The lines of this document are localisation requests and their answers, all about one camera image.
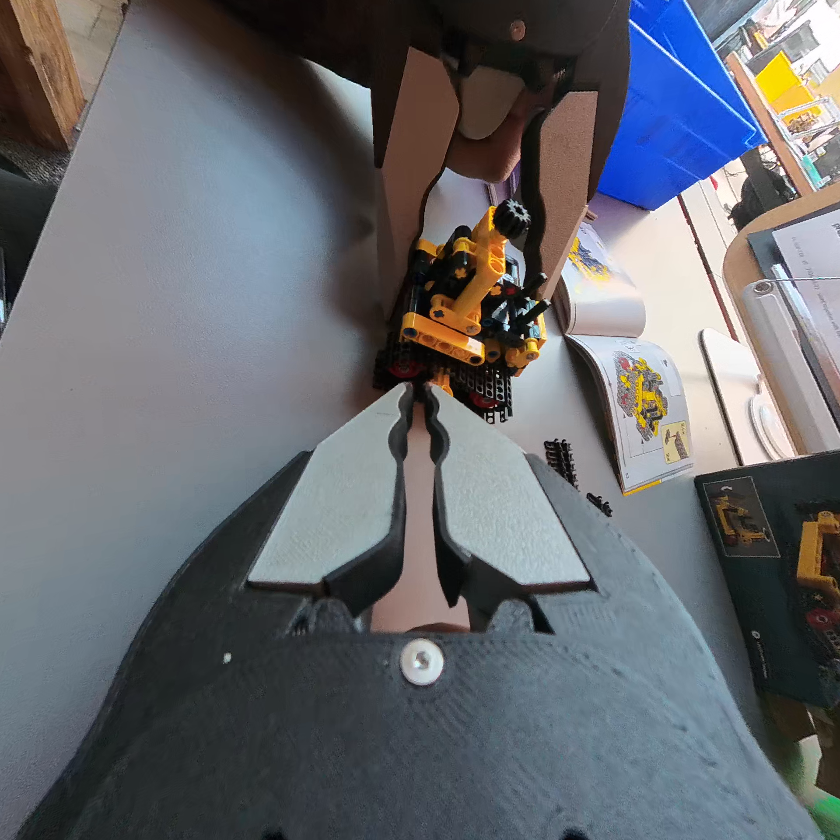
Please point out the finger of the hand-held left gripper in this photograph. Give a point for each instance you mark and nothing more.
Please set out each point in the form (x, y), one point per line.
(568, 170)
(407, 164)

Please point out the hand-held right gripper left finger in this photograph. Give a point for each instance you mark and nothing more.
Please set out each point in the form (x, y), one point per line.
(328, 512)

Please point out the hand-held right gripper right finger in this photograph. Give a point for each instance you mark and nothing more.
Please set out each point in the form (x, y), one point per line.
(512, 512)

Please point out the yellow black lego bulldozer model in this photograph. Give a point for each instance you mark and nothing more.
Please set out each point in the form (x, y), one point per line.
(459, 289)

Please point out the small black lego track link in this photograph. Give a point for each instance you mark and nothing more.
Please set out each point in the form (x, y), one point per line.
(600, 504)

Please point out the black lego track strip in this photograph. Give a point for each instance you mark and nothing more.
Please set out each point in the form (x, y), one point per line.
(563, 463)

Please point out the lego instruction booklet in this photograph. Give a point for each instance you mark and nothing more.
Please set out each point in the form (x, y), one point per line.
(630, 394)

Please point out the dark lego set box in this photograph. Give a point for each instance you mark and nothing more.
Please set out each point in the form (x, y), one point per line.
(774, 590)

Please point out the person's left hand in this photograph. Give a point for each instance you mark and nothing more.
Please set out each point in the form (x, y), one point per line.
(485, 161)

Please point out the large blue plastic bin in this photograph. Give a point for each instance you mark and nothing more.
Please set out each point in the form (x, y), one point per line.
(676, 131)

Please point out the round tan table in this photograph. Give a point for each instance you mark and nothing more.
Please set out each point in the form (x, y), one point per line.
(738, 256)

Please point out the black office chair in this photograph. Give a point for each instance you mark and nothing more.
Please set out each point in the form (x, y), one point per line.
(761, 187)

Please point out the yellow storage bin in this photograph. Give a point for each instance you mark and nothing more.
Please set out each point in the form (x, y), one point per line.
(781, 82)

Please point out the white rounded board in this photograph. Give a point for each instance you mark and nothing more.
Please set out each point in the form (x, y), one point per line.
(728, 394)

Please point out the white printed paper sheet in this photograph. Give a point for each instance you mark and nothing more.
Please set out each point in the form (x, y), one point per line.
(810, 262)

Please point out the white bar with metal cap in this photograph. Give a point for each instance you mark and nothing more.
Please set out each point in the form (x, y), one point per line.
(781, 348)

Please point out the wooden cabinet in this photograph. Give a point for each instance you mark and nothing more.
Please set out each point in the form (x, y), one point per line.
(33, 65)

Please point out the green box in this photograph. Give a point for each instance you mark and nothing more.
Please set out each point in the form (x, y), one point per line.
(828, 814)

